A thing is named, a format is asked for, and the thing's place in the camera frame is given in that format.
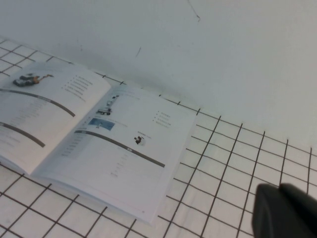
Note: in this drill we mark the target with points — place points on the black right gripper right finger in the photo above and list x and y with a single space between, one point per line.
307 210

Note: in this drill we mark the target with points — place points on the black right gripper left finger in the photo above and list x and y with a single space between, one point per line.
270 215

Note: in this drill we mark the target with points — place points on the white product catalogue book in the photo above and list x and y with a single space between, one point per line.
123 148

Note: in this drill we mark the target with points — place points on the white cloth with black grid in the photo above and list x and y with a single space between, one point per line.
223 161

